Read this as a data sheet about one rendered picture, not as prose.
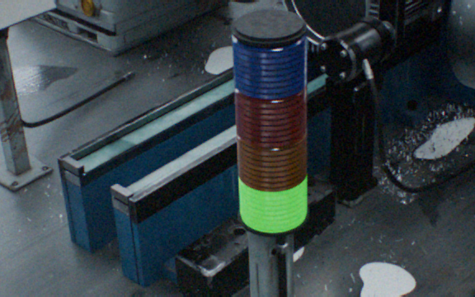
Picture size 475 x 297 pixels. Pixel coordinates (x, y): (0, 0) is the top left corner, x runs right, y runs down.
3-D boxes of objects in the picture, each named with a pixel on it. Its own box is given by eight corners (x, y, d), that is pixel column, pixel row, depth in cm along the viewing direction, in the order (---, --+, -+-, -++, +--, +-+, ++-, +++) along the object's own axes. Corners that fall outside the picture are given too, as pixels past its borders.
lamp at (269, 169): (270, 148, 84) (268, 105, 82) (321, 171, 81) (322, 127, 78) (223, 176, 81) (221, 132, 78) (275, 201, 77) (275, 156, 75)
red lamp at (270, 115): (268, 105, 82) (267, 58, 79) (322, 127, 78) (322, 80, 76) (221, 132, 78) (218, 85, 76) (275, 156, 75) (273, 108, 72)
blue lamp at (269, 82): (267, 58, 79) (265, 11, 77) (322, 80, 76) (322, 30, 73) (218, 85, 76) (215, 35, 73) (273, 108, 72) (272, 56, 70)
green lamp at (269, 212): (270, 188, 87) (270, 148, 84) (320, 213, 83) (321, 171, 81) (226, 217, 83) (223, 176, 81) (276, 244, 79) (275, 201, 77)
